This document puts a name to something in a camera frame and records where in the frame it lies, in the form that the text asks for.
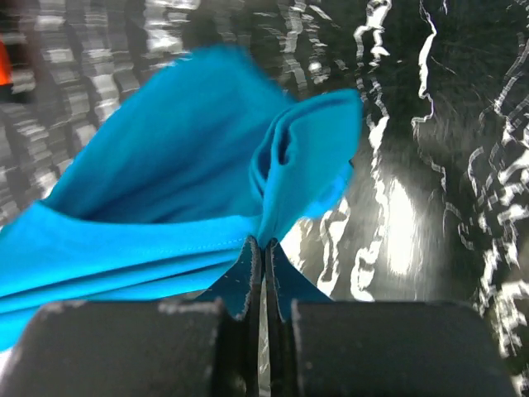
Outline blue t shirt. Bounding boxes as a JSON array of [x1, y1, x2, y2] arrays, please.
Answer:
[[1, 45, 362, 350]]

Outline folded orange t shirt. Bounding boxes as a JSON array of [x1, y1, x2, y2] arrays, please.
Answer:
[[0, 41, 12, 86]]

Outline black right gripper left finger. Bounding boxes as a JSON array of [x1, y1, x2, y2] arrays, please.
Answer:
[[1, 238, 261, 397]]

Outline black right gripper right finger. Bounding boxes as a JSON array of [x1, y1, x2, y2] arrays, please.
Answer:
[[264, 241, 515, 396]]

